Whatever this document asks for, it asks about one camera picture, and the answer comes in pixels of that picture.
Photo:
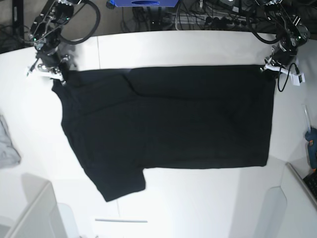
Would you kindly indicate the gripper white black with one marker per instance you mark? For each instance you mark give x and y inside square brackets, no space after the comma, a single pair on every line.
[53,65]
[283,62]

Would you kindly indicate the black T-shirt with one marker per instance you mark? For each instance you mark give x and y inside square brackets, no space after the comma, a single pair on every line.
[119,122]

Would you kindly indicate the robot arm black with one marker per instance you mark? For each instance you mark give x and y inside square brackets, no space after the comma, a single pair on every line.
[291,34]
[45,36]

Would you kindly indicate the clear glue stick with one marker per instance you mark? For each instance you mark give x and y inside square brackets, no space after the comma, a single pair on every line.
[307,119]

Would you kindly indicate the blue glue gun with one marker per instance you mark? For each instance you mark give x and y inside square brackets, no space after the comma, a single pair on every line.
[311,138]

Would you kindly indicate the blue box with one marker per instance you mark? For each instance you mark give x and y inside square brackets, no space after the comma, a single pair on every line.
[112,4]

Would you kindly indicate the grey cloth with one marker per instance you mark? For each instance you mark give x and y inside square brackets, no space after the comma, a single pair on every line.
[9,157]

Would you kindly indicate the black keyboard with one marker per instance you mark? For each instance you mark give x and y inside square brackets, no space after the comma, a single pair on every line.
[311,182]

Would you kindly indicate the white bin left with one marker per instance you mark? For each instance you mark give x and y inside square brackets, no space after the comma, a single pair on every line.
[41,218]

